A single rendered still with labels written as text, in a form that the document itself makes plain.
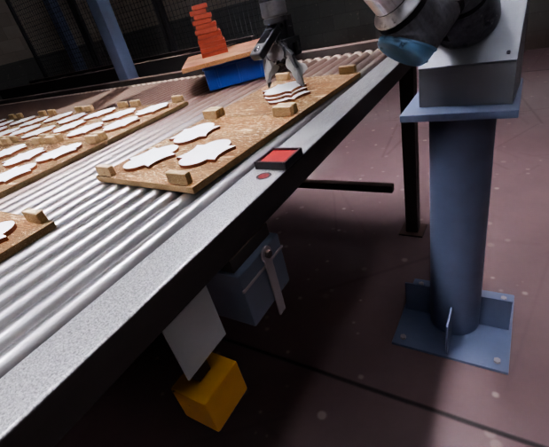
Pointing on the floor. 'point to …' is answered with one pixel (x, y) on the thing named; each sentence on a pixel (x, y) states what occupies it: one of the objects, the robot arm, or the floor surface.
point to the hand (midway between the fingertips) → (284, 88)
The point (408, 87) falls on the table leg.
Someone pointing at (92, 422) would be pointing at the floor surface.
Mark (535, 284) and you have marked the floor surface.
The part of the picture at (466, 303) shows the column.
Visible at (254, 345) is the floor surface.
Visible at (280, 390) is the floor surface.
